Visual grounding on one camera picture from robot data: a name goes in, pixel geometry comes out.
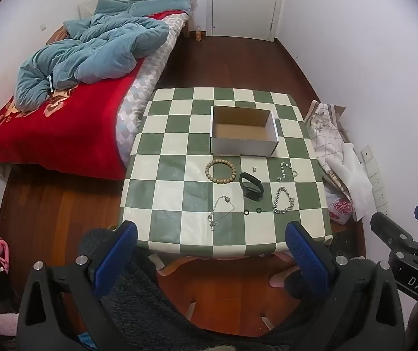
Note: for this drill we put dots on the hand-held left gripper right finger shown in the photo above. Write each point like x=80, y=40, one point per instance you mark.
x=309, y=259

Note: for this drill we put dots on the cardboard box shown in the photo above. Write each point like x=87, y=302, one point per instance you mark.
x=243, y=135

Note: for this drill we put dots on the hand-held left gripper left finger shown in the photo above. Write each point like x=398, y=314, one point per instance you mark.
x=115, y=256

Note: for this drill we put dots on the blue duvet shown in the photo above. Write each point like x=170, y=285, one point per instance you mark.
x=95, y=55

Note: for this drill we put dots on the brown cardboard sheet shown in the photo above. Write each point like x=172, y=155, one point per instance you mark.
x=340, y=110

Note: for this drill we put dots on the floral quilted cloth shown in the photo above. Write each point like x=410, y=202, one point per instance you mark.
x=324, y=131

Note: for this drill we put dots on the white power strip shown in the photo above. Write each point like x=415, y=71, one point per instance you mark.
x=377, y=186

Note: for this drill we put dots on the small orange bottle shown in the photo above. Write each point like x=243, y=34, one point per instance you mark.
x=198, y=33

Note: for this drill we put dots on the black fitness band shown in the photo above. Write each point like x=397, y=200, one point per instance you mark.
x=251, y=186

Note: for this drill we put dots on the white cloth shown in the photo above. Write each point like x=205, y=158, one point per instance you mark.
x=351, y=179

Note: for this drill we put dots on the green white checkered tablecloth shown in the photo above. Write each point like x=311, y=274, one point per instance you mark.
x=179, y=197

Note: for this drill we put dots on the grey checkered bed sheet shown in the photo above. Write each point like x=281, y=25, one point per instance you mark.
x=139, y=95

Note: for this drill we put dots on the pink slipper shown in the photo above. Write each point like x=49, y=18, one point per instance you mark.
x=280, y=279

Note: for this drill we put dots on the bed with red blanket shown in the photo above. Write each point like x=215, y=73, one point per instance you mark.
x=73, y=135

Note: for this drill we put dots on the white door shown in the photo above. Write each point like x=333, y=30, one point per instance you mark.
x=245, y=3

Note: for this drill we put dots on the plastic bag with red print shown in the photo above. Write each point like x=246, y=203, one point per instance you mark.
x=340, y=204

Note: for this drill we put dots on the dark fuzzy clothing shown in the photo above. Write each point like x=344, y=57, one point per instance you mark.
x=146, y=307

